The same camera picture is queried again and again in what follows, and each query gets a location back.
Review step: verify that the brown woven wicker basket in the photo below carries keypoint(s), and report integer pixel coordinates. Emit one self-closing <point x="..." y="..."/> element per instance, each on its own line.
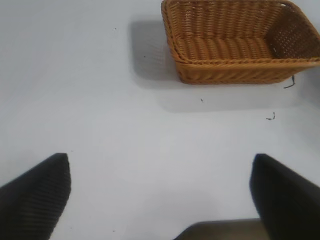
<point x="225" y="70"/>

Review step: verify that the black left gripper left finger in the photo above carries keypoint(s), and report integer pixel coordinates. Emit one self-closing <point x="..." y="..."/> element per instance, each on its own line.
<point x="35" y="200"/>

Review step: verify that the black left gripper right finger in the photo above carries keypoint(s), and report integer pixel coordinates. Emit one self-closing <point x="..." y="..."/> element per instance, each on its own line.
<point x="287" y="205"/>

